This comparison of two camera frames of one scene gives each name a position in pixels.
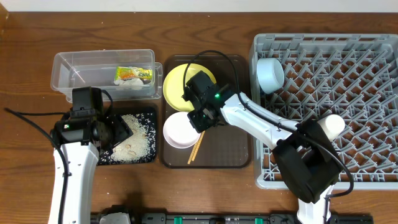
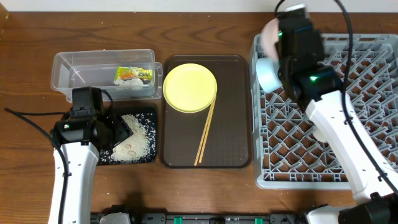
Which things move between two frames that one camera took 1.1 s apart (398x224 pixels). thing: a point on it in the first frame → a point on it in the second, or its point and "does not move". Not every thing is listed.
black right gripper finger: (119, 130) does not move
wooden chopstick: (194, 151) → (207, 132)
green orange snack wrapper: (127, 73) does not move
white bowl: (179, 132) → (269, 37)
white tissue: (129, 82) does not move
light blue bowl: (270, 74) does not move
